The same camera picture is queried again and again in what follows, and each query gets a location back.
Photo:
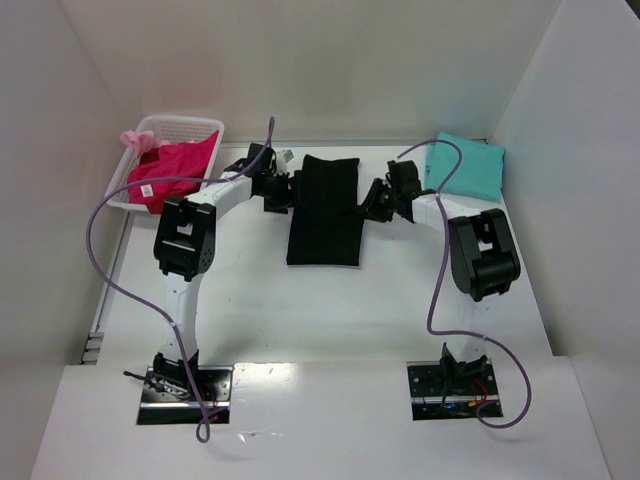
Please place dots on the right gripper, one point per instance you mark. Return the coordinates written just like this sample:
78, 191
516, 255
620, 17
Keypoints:
373, 198

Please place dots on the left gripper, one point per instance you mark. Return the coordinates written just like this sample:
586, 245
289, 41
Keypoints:
291, 189

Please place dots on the black t shirt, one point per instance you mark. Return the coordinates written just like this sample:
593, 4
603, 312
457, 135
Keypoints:
327, 224

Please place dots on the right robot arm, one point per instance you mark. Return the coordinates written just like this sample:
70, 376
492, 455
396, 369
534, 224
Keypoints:
480, 263

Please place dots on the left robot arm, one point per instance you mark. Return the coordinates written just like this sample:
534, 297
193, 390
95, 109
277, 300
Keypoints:
185, 246

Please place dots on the folded teal t shirt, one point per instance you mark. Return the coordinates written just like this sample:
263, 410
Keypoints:
480, 174

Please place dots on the magenta t shirt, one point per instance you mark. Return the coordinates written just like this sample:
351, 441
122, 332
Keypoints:
186, 159

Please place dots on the red t shirt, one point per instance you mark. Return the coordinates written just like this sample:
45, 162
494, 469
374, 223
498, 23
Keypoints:
155, 202

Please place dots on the pink cloth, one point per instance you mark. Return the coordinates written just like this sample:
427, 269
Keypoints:
140, 142

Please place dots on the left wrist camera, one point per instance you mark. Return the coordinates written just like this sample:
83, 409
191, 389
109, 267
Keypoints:
283, 157

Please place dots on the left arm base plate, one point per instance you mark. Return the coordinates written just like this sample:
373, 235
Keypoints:
163, 403

